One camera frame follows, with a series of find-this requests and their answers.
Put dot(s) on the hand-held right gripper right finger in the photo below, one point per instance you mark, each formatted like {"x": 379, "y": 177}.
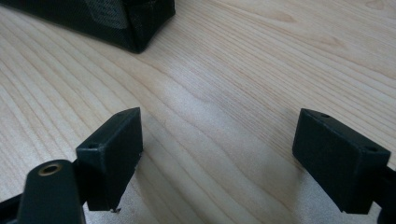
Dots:
{"x": 337, "y": 161}

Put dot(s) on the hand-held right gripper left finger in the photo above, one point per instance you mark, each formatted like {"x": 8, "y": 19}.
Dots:
{"x": 112, "y": 161}

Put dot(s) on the black fabric case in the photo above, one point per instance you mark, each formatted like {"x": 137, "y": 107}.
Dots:
{"x": 93, "y": 18}

